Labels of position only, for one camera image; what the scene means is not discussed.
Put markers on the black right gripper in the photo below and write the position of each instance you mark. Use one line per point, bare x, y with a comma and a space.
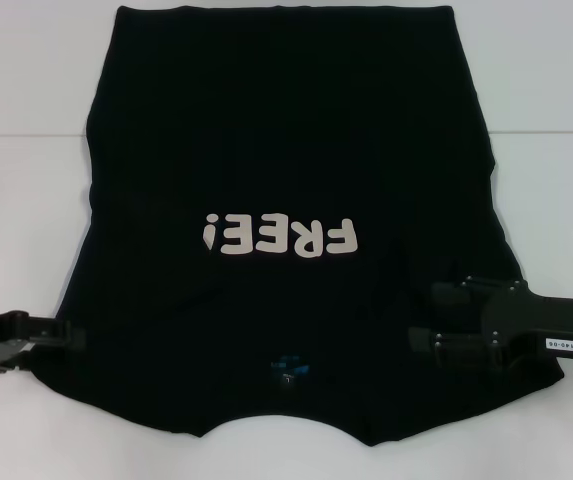
566, 320

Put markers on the black t-shirt with FREE print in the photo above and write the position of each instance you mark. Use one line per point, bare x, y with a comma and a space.
286, 150

